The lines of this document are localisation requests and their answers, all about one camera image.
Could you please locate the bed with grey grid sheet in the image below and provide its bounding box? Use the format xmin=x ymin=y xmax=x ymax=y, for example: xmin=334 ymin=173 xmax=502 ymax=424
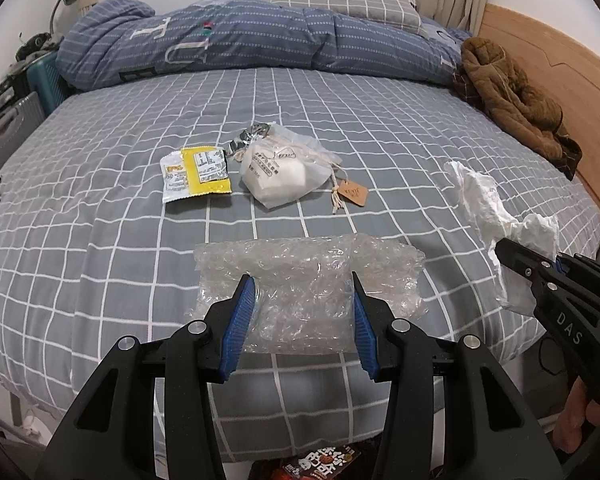
xmin=0 ymin=67 xmax=600 ymax=461

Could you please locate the brown padded jacket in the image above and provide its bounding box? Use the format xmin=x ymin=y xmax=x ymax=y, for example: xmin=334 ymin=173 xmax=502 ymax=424
xmin=452 ymin=36 xmax=583 ymax=181

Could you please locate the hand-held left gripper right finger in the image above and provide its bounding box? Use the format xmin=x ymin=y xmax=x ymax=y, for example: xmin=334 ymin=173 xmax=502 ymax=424
xmin=350 ymin=271 xmax=563 ymax=480

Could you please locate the blue printed pillow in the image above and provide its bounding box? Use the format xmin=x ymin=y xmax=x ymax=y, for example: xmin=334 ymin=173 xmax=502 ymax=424
xmin=420 ymin=16 xmax=473 ymax=45

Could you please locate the clear bubble wrap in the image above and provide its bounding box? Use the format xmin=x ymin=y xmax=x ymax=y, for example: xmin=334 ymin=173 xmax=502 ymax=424
xmin=185 ymin=232 xmax=427 ymax=356

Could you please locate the white tissue paper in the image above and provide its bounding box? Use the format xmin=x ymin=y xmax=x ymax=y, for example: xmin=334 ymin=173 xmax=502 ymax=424
xmin=444 ymin=160 xmax=561 ymax=317

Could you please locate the pile of assorted items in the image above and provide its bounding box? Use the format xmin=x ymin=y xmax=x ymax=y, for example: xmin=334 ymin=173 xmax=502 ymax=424
xmin=0 ymin=30 xmax=63 ymax=111

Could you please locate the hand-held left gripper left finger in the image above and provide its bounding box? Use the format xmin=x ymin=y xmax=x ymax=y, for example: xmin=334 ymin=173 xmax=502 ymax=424
xmin=35 ymin=274 xmax=257 ymax=480

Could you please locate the white drawstring bag with tag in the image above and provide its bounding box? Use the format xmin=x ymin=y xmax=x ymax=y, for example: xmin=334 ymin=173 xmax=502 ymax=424
xmin=239 ymin=122 xmax=370 ymax=212

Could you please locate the trash bin with black liner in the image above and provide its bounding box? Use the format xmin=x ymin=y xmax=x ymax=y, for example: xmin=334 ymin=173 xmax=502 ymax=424
xmin=247 ymin=440 xmax=381 ymax=480

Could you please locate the black cable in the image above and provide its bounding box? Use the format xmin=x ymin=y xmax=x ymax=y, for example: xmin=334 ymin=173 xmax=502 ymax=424
xmin=539 ymin=335 xmax=581 ymax=377

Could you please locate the person's right hand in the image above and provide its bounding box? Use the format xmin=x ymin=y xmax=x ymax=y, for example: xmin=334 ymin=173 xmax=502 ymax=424
xmin=555 ymin=377 xmax=600 ymax=456

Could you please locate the grey suitcase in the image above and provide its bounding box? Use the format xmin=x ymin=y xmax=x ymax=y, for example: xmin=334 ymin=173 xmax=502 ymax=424
xmin=0 ymin=91 xmax=46 ymax=158

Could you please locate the grey grid pillow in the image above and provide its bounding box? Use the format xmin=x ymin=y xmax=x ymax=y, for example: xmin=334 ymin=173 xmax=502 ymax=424
xmin=270 ymin=0 xmax=423 ymax=36

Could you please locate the black printed box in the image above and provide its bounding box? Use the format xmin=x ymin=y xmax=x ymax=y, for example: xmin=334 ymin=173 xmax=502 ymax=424
xmin=280 ymin=446 xmax=358 ymax=480

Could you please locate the teal suitcase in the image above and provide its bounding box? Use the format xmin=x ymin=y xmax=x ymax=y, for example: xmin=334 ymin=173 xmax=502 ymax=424
xmin=30 ymin=55 xmax=76 ymax=113

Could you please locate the wooden headboard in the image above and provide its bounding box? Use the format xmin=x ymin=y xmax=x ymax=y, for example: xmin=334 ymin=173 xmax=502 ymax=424
xmin=480 ymin=3 xmax=600 ymax=221

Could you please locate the blue printed quilt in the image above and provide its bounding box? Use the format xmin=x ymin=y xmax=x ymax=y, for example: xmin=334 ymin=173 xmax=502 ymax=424
xmin=55 ymin=0 xmax=473 ymax=92

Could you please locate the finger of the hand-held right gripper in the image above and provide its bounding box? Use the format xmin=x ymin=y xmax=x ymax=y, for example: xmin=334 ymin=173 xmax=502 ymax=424
xmin=495 ymin=237 xmax=557 ymax=287
xmin=555 ymin=253 xmax=600 ymax=311

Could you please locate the yellow snack packet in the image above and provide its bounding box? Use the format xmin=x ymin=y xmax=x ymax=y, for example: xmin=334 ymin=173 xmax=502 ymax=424
xmin=160 ymin=144 xmax=233 ymax=204

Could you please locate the silver foil wrapper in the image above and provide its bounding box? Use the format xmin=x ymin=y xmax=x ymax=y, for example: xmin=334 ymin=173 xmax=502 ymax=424
xmin=223 ymin=122 xmax=271 ymax=161

